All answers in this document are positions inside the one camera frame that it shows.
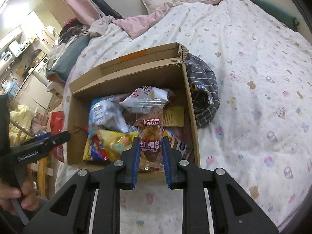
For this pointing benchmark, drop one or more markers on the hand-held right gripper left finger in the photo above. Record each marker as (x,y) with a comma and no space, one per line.
(135,160)

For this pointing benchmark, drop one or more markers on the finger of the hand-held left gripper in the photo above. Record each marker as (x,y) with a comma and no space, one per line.
(40,137)
(59,137)

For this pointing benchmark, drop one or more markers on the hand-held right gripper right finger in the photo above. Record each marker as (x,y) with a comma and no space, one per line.
(167,160)

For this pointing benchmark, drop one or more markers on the white orange snack packet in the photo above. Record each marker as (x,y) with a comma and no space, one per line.
(181,146)

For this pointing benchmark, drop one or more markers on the yellow chips bag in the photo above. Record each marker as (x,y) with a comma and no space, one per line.
(114,143)

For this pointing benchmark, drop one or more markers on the red label snack packet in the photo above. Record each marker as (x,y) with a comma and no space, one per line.
(150,131)

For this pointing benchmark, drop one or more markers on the blue tiger snack bag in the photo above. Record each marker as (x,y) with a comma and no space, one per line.
(93,151)

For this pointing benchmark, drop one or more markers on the pale yellow snack packet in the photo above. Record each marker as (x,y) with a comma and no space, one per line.
(174,117)

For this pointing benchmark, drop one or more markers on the blue white snack bag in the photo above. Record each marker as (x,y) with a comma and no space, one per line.
(104,117)

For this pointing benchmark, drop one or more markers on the white red snack bag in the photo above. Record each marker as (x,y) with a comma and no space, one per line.
(146,93)

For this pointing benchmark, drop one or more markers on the brown cardboard box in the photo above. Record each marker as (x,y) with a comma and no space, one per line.
(117,78)

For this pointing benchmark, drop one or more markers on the person's left hand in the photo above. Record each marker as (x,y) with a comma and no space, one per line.
(14,195)

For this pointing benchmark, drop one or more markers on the red plastic bag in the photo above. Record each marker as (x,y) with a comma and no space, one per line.
(57,126)

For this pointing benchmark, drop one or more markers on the yellow cloth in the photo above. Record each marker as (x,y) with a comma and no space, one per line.
(20,117)

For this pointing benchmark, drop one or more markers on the white kitchen cabinet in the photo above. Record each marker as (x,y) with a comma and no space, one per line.
(31,90)

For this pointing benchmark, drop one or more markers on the white plastic bag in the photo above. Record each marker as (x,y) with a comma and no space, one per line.
(11,86)

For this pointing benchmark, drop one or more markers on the white washing machine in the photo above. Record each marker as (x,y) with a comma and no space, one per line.
(41,67)

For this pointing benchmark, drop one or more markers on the dark striped cloth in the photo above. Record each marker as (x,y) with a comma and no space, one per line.
(204,90)

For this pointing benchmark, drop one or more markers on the teal folded quilt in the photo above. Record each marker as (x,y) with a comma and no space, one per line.
(70,53)

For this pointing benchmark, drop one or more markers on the white water heater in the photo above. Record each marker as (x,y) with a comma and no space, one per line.
(6,56)

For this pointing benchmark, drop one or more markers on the pile of dark clothes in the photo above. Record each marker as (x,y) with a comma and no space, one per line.
(70,29)

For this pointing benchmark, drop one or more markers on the pink curtain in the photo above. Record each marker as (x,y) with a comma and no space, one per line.
(73,2)

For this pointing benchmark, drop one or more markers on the pink blanket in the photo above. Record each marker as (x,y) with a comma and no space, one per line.
(143,24)

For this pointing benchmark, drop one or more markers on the teal bolster cushion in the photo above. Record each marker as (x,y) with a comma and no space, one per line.
(273,9)

